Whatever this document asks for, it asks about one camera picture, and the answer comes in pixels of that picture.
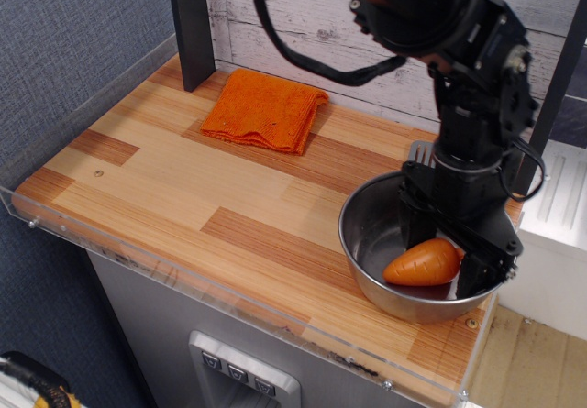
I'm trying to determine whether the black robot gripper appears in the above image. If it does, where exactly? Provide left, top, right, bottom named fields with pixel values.
left=399, top=149, right=523, bottom=299

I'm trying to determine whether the orange toy carrot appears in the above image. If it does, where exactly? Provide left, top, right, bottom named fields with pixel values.
left=382, top=238, right=464, bottom=287

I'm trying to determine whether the stainless steel bowl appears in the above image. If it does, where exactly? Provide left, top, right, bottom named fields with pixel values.
left=338, top=171, right=501, bottom=324

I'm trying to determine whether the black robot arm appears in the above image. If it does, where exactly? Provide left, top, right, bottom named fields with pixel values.
left=354, top=0, right=537, bottom=299

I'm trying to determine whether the grey toy spatula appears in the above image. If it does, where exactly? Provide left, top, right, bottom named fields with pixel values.
left=407, top=140, right=436, bottom=168

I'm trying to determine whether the folded orange cloth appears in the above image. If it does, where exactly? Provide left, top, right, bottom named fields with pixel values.
left=200, top=69, right=329, bottom=156

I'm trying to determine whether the silver dispenser button panel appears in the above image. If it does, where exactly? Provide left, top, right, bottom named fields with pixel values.
left=189, top=330, right=302, bottom=407

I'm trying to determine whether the grey toy fridge cabinet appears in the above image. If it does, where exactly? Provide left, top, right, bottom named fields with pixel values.
left=90, top=253, right=415, bottom=407

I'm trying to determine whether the clear acrylic table guard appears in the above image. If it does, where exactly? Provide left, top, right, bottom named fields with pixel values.
left=1, top=39, right=497, bottom=407

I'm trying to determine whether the white aluminium frame block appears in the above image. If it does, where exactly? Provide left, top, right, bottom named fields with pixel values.
left=498, top=140, right=586, bottom=339

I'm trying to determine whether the black right upright post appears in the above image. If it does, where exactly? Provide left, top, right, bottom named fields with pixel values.
left=511, top=0, right=587, bottom=196

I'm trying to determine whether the black upright post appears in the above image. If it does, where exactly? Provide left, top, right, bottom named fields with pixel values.
left=511, top=0, right=587, bottom=196
left=171, top=0, right=216, bottom=92

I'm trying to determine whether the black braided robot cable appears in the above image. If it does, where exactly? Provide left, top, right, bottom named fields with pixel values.
left=249, top=0, right=408, bottom=87

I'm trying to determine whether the black left upright post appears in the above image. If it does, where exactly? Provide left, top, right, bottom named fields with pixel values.
left=171, top=0, right=216, bottom=92

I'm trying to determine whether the white rail with black base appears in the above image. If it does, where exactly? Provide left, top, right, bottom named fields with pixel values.
left=1, top=351, right=69, bottom=406

